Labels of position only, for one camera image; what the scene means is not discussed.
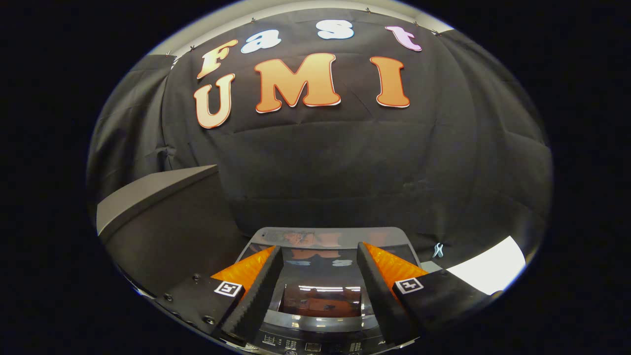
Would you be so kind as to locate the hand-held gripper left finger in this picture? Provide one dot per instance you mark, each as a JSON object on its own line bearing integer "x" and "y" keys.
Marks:
{"x": 259, "y": 296}

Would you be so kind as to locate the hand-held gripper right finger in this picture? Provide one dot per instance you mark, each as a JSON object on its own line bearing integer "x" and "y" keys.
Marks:
{"x": 379, "y": 296}

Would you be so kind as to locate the grey washing machine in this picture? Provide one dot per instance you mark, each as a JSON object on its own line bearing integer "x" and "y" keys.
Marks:
{"x": 320, "y": 345}

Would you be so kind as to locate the pale blue clip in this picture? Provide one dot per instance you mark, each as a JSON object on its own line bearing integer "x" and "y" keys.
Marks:
{"x": 438, "y": 250}

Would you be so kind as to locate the grey box stand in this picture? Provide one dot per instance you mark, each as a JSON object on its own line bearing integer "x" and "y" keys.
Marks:
{"x": 172, "y": 231}

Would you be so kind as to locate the white table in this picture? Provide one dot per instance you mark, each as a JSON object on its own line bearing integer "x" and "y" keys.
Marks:
{"x": 493, "y": 268}

